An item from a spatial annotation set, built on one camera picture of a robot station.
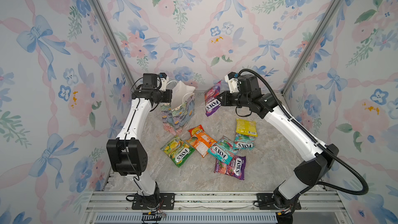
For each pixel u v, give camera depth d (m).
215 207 0.73
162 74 0.75
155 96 0.59
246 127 0.96
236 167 0.82
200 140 0.92
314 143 0.44
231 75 0.65
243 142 0.90
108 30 0.84
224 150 0.86
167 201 0.74
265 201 0.74
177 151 0.88
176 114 0.80
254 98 0.55
